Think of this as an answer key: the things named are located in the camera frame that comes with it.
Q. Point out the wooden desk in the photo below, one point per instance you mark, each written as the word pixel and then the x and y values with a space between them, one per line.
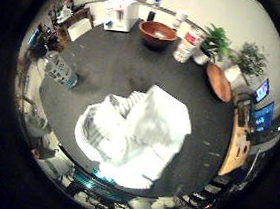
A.
pixel 238 141

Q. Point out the white canister red label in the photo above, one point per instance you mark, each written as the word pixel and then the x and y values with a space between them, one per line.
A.
pixel 187 45

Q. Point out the dusty grey-green potted plant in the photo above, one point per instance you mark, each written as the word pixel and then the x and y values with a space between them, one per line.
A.
pixel 250 61

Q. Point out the white striped cloth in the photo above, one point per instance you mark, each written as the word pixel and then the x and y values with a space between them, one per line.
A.
pixel 133 134

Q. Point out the oval wooden plate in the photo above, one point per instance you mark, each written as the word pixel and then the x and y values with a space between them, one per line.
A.
pixel 219 82

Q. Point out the brown wooden bowl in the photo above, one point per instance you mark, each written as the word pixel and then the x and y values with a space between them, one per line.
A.
pixel 157 34

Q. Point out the small black container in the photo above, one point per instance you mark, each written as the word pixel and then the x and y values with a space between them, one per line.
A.
pixel 151 16

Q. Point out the green potted plant white pot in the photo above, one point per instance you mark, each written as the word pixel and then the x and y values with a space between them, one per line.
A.
pixel 214 44

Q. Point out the brown wooden cabinet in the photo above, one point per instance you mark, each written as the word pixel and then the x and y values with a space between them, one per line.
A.
pixel 75 24

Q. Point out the small tilted computer monitor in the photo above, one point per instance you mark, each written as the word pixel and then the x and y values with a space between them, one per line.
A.
pixel 261 90

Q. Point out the white box red print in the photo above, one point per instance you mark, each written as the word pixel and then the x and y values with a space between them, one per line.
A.
pixel 120 14

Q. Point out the large blue screen monitor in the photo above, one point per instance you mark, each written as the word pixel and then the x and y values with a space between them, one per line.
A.
pixel 262 118

